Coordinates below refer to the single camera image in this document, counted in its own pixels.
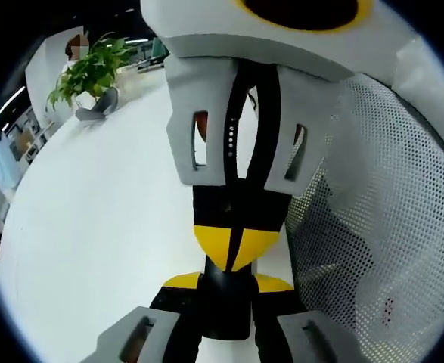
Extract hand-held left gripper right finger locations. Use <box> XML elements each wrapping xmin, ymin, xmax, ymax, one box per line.
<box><xmin>253</xmin><ymin>274</ymin><xmax>359</xmax><ymax>363</ymax></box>

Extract grey curved stand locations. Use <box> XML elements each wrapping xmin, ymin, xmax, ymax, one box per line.
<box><xmin>74</xmin><ymin>88</ymin><xmax>122</xmax><ymax>123</ymax></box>

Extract potted green plant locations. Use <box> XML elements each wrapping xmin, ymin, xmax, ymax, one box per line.
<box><xmin>46</xmin><ymin>33</ymin><xmax>132</xmax><ymax>113</ymax></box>

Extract white shelving unit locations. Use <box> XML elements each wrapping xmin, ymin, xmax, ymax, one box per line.
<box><xmin>1</xmin><ymin>108</ymin><xmax>55</xmax><ymax>164</ymax></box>

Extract green chair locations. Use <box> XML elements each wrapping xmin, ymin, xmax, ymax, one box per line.
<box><xmin>151</xmin><ymin>37</ymin><xmax>169</xmax><ymax>58</ymax></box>

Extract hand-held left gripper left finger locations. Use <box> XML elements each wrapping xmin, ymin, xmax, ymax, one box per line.
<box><xmin>96</xmin><ymin>272</ymin><xmax>204</xmax><ymax>363</ymax></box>

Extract black remote control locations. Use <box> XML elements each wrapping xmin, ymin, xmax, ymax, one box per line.
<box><xmin>200</xmin><ymin>260</ymin><xmax>256</xmax><ymax>340</ymax></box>

